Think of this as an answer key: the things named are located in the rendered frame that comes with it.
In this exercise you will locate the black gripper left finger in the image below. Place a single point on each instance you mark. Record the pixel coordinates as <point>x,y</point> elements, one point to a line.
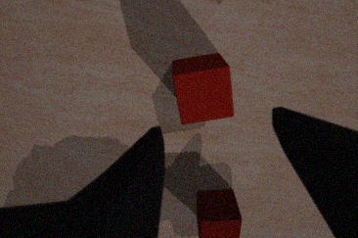
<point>123,202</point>

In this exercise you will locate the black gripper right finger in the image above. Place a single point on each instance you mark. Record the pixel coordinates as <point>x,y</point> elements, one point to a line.
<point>325,158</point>

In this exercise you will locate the dark red cube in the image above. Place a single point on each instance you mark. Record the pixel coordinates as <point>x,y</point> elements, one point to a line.
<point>203,88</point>
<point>218,214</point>

